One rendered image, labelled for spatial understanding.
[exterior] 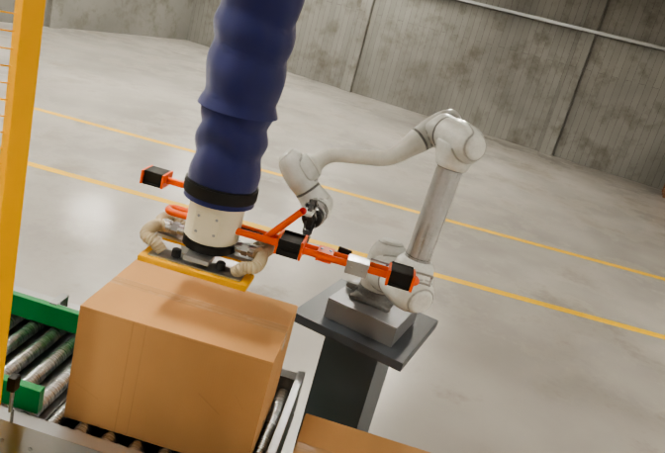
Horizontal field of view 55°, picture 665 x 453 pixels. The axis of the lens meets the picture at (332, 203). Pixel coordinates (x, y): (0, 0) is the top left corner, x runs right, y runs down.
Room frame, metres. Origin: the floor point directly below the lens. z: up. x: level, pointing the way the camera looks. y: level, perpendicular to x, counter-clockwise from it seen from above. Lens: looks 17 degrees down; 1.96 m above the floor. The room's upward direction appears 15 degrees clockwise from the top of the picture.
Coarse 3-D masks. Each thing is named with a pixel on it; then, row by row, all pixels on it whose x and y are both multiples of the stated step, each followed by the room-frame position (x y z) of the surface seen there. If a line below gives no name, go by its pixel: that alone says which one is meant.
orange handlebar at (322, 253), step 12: (168, 180) 2.12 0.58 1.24; (180, 180) 2.13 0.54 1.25; (180, 216) 1.83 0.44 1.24; (240, 228) 1.83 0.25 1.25; (252, 228) 1.86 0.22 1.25; (264, 240) 1.81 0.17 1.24; (312, 252) 1.81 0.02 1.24; (324, 252) 1.81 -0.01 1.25; (336, 252) 1.85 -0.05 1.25; (372, 264) 1.84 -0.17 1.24; (384, 276) 1.79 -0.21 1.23
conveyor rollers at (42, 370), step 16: (16, 320) 2.12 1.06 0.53; (32, 320) 2.13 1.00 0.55; (16, 336) 2.01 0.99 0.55; (48, 336) 2.06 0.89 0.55; (32, 352) 1.95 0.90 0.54; (64, 352) 2.00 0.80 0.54; (16, 368) 1.85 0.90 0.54; (48, 368) 1.89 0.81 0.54; (64, 384) 1.83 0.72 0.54; (48, 400) 1.74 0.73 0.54; (272, 416) 1.93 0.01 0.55; (112, 432) 1.65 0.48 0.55; (272, 432) 1.86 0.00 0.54; (144, 448) 1.65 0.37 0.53; (160, 448) 1.65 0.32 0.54; (256, 448) 1.75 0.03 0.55
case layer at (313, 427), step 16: (304, 432) 1.90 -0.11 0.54; (320, 432) 1.92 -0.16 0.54; (336, 432) 1.95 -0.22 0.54; (352, 432) 1.97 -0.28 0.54; (304, 448) 1.82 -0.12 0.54; (320, 448) 1.84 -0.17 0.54; (336, 448) 1.86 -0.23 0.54; (352, 448) 1.89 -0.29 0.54; (368, 448) 1.91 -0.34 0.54; (384, 448) 1.93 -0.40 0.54; (400, 448) 1.95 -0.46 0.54; (416, 448) 1.98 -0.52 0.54
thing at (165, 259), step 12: (144, 252) 1.74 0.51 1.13; (168, 252) 1.78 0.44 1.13; (180, 252) 1.76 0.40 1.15; (156, 264) 1.72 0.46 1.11; (168, 264) 1.72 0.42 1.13; (180, 264) 1.73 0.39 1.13; (192, 264) 1.74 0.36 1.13; (216, 264) 1.75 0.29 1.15; (204, 276) 1.71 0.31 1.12; (216, 276) 1.71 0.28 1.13; (228, 276) 1.72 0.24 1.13; (240, 276) 1.75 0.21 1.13; (252, 276) 1.78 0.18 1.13; (240, 288) 1.70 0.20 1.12
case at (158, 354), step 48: (144, 288) 1.87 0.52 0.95; (192, 288) 1.95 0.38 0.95; (96, 336) 1.66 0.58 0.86; (144, 336) 1.65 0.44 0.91; (192, 336) 1.65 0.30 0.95; (240, 336) 1.73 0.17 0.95; (288, 336) 1.94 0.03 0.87; (96, 384) 1.66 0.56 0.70; (144, 384) 1.65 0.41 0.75; (192, 384) 1.64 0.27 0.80; (240, 384) 1.64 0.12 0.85; (144, 432) 1.65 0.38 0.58; (192, 432) 1.64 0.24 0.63; (240, 432) 1.63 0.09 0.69
